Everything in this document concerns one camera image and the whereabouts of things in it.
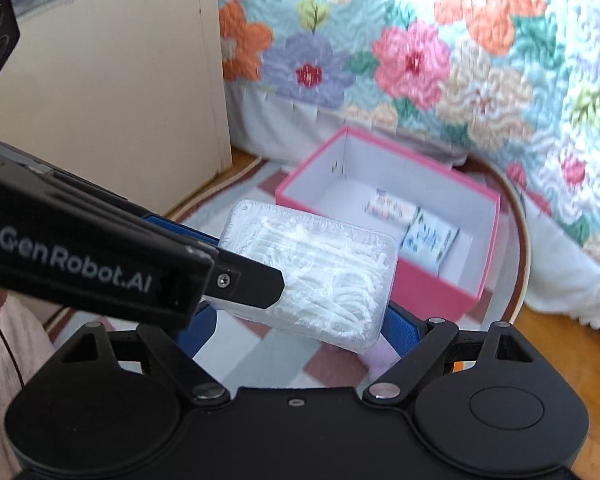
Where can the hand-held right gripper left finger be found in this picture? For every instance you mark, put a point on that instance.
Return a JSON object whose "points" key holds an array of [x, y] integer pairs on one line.
{"points": [[202, 332]]}

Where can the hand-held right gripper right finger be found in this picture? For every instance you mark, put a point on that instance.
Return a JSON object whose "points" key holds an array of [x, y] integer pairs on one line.
{"points": [[400, 330]]}

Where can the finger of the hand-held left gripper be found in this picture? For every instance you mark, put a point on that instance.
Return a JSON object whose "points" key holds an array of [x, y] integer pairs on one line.
{"points": [[175, 227], [105, 260]]}

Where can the pink cardboard box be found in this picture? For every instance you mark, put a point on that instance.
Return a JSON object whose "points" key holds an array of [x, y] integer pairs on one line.
{"points": [[430, 285]]}

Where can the clear plastic floss pick box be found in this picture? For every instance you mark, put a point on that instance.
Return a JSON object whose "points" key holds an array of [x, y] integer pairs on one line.
{"points": [[330, 270]]}

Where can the blue wet wipes pack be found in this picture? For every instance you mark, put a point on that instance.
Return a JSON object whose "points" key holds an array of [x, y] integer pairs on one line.
{"points": [[427, 240]]}

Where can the small white tissue pack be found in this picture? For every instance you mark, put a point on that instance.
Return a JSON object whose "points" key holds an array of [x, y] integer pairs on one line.
{"points": [[390, 205]]}

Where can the checkered floor rug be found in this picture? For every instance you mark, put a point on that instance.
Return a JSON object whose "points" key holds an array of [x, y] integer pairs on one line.
{"points": [[290, 355]]}

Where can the beige cabinet panel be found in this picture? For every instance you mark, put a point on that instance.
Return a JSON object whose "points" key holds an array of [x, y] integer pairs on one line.
{"points": [[105, 85]]}

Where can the floral quilt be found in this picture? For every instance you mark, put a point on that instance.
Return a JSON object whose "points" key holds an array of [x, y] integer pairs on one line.
{"points": [[430, 60]]}

